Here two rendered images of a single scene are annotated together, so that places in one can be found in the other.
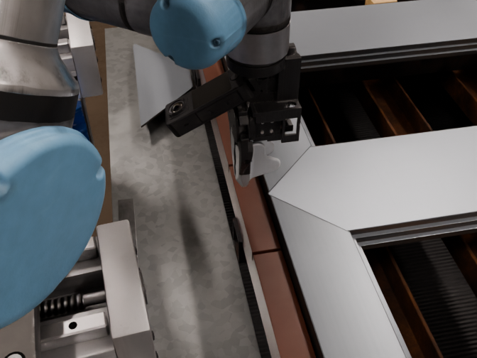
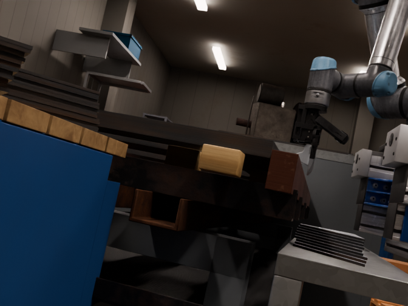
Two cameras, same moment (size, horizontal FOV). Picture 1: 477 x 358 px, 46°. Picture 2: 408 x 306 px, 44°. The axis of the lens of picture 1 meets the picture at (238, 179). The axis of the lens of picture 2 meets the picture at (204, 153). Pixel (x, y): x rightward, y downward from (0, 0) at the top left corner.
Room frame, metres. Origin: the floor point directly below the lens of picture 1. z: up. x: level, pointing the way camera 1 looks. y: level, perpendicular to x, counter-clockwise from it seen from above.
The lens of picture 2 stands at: (2.10, 0.34, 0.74)
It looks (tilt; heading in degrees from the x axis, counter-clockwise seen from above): 5 degrees up; 205
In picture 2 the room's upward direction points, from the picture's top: 12 degrees clockwise
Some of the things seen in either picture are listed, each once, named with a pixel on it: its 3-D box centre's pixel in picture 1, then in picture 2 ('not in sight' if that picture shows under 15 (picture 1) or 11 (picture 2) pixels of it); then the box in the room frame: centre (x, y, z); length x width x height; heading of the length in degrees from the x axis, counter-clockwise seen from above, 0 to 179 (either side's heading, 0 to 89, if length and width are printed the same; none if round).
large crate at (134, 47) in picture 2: not in sight; (121, 46); (-2.72, -3.23, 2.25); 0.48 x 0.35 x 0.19; 16
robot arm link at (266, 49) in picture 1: (255, 35); (317, 100); (0.59, -0.02, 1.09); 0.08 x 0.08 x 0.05
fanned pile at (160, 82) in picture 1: (163, 77); (326, 240); (1.10, 0.17, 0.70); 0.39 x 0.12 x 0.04; 11
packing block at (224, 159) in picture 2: not in sight; (222, 161); (1.38, 0.04, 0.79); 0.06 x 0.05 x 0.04; 101
